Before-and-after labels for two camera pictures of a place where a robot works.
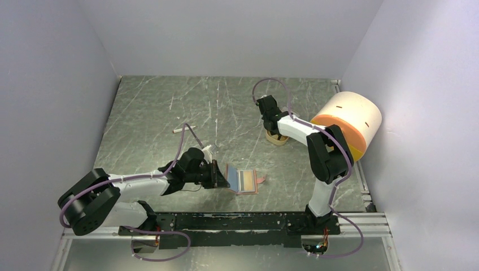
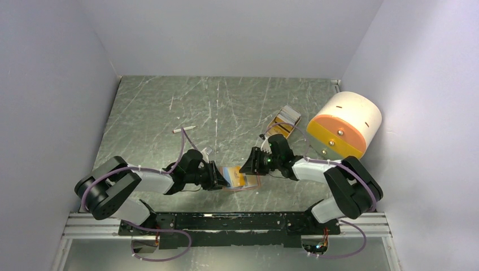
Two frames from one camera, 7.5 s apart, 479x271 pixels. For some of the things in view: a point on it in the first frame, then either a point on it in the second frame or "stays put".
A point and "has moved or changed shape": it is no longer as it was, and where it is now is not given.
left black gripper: [216, 178] stays put
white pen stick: [180, 130] stays put
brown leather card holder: [243, 182] has moved or changed shape
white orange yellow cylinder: [358, 116] stays put
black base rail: [234, 230] stays put
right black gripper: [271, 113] → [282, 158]
